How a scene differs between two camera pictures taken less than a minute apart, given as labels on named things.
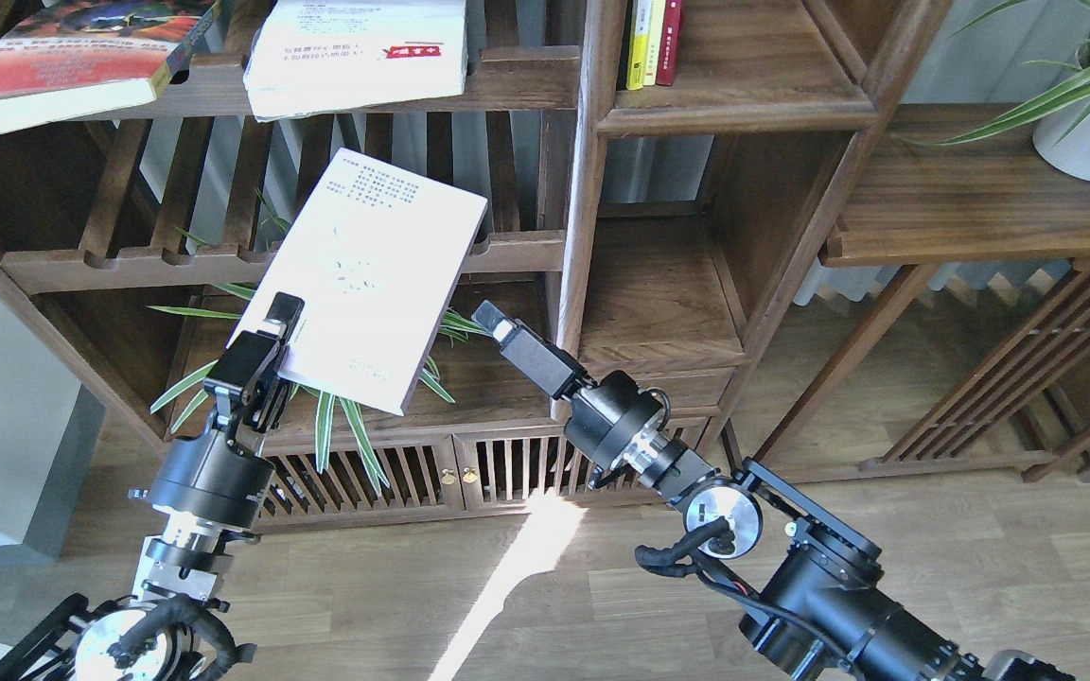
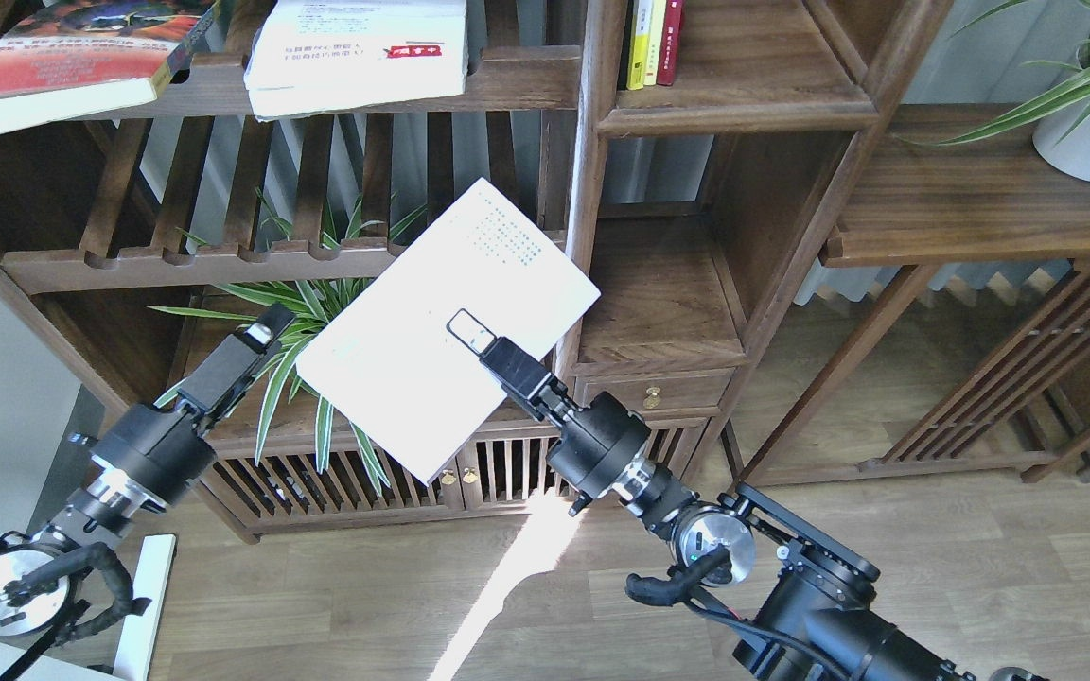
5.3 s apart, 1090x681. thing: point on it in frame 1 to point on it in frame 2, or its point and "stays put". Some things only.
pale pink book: x=376 y=257 to x=406 y=375
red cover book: x=73 y=57 stays put
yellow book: x=639 y=44 stays put
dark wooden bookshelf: x=655 y=239 stays put
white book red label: x=312 y=56 stays put
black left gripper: x=222 y=476 to x=154 y=453
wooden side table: x=1064 y=394 stays put
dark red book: x=669 y=43 stays put
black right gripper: x=609 y=418 to x=596 y=442
